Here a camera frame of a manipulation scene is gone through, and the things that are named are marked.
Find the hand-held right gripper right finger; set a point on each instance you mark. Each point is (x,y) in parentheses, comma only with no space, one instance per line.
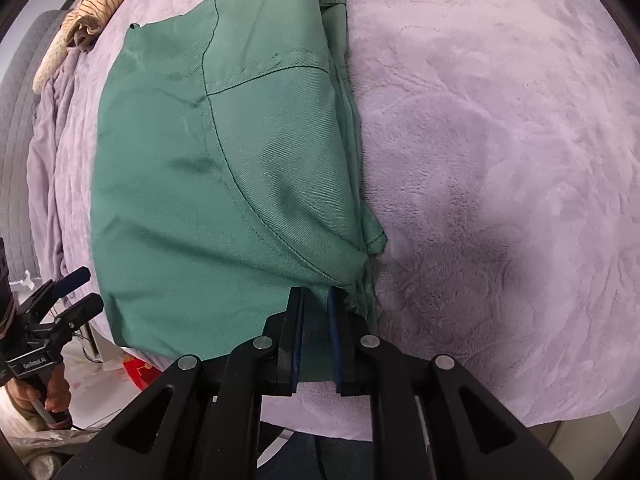
(334,340)

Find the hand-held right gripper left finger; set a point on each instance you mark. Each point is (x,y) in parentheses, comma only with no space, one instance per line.
(296,340)

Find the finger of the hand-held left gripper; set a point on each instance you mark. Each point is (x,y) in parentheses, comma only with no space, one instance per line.
(65,287)
(82,312)

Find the green pants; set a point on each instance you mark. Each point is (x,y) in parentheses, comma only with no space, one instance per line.
(200,185)

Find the person's left hand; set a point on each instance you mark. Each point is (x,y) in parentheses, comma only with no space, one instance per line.
(60,392)

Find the white plastic bag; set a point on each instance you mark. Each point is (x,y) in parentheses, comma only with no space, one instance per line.
(100,400)

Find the red packet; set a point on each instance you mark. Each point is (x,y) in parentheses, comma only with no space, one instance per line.
(137,372)

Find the clear plastic bag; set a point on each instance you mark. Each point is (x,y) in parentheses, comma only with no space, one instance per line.
(40,460)

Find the dark blue cloth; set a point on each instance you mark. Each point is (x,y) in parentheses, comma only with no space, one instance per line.
(310,455)

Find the lilac bed sheet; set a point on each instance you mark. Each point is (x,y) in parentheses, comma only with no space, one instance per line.
(45,160)

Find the grey ribbed padded panel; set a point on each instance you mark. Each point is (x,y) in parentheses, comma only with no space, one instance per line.
(20,110)

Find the lilac plush blanket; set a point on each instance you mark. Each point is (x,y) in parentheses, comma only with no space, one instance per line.
(500,160)

